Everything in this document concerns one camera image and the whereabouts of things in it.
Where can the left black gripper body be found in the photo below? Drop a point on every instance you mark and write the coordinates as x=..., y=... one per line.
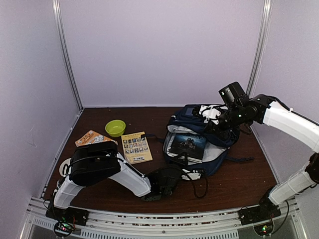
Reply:
x=169, y=192

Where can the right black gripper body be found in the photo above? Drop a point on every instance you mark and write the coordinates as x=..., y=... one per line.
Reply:
x=234, y=116

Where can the yellow paperback book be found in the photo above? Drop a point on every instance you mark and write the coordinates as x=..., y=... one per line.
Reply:
x=136, y=148

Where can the dark Wuthering Heights book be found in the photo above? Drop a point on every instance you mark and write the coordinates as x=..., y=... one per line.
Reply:
x=192, y=144

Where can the navy blue backpack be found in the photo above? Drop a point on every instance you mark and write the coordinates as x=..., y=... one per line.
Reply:
x=217, y=145

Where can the orange comic paperback book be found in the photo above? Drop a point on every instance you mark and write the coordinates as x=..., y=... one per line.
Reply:
x=92, y=137

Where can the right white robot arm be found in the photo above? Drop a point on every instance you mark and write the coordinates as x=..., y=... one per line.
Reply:
x=238, y=108

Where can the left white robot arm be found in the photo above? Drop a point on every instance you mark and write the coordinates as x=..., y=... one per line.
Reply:
x=93, y=163

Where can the lime green plastic bowl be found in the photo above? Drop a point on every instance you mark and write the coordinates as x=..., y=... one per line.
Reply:
x=115, y=128

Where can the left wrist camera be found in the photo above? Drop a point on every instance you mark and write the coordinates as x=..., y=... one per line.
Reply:
x=192, y=174

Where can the front aluminium rail frame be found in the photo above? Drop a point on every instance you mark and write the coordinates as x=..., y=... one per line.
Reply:
x=221, y=224

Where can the right corner aluminium post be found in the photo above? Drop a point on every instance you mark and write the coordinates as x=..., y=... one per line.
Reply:
x=261, y=46

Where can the corner aluminium post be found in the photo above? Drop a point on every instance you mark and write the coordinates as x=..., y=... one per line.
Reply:
x=261, y=46
x=65, y=54

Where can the left corner aluminium post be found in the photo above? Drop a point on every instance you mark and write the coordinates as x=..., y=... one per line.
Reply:
x=65, y=54

